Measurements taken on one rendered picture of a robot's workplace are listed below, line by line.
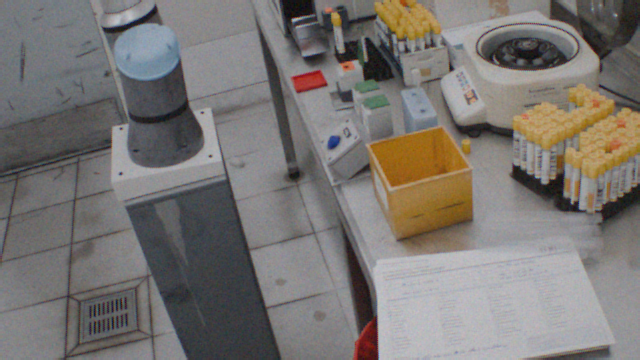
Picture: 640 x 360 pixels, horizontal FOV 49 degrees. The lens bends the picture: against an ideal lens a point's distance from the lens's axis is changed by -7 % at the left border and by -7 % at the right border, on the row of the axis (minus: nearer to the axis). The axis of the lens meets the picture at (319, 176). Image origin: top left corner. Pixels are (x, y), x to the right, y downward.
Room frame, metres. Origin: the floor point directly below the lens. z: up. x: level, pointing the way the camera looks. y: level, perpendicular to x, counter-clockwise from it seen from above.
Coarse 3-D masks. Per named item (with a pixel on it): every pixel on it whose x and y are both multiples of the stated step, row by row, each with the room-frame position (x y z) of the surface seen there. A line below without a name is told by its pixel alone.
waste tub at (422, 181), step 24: (384, 144) 1.00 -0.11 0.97; (408, 144) 1.00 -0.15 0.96; (432, 144) 1.01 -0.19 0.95; (384, 168) 1.00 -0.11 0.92; (408, 168) 1.00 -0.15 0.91; (432, 168) 1.01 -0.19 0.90; (456, 168) 0.95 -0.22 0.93; (384, 192) 0.91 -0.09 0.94; (408, 192) 0.87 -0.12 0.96; (432, 192) 0.87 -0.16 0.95; (456, 192) 0.88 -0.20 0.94; (408, 216) 0.87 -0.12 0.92; (432, 216) 0.87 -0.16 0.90; (456, 216) 0.88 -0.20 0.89
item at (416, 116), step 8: (408, 96) 1.12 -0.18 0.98; (416, 96) 1.12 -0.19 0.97; (424, 96) 1.11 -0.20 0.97; (408, 104) 1.09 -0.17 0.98; (416, 104) 1.09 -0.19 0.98; (424, 104) 1.09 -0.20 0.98; (408, 112) 1.09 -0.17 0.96; (416, 112) 1.06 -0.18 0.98; (424, 112) 1.06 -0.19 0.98; (432, 112) 1.06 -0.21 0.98; (408, 120) 1.10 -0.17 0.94; (416, 120) 1.04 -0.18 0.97; (424, 120) 1.05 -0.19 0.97; (432, 120) 1.05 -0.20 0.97; (408, 128) 1.11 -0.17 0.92; (416, 128) 1.04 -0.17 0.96; (424, 128) 1.05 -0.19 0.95
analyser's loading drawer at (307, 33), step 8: (296, 16) 1.71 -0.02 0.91; (304, 16) 1.70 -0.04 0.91; (312, 16) 1.62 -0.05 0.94; (288, 24) 1.67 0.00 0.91; (296, 24) 1.62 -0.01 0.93; (304, 24) 1.62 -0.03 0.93; (312, 24) 1.58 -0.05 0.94; (296, 32) 1.58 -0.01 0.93; (304, 32) 1.57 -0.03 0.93; (312, 32) 1.58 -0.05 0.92; (320, 32) 1.58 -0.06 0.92; (296, 40) 1.57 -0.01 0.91; (304, 40) 1.52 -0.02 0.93; (312, 40) 1.52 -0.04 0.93; (320, 40) 1.52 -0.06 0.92; (328, 40) 1.52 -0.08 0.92; (304, 48) 1.52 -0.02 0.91; (312, 48) 1.52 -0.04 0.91; (320, 48) 1.52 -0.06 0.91; (328, 48) 1.52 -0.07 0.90
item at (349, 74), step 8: (344, 64) 1.33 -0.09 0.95; (352, 64) 1.32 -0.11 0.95; (336, 72) 1.33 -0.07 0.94; (344, 72) 1.30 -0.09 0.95; (352, 72) 1.30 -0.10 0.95; (360, 72) 1.30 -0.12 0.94; (344, 80) 1.30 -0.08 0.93; (352, 80) 1.30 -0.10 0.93; (360, 80) 1.30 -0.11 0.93; (344, 88) 1.30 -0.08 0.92; (352, 88) 1.30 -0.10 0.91
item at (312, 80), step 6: (312, 72) 1.46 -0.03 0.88; (318, 72) 1.46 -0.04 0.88; (294, 78) 1.45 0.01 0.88; (300, 78) 1.45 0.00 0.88; (306, 78) 1.44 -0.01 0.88; (312, 78) 1.44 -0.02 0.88; (318, 78) 1.43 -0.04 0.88; (324, 78) 1.42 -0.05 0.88; (294, 84) 1.42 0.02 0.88; (300, 84) 1.42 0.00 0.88; (306, 84) 1.42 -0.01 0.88; (312, 84) 1.41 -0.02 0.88; (318, 84) 1.40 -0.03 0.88; (324, 84) 1.40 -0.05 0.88; (300, 90) 1.39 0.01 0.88; (306, 90) 1.39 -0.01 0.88
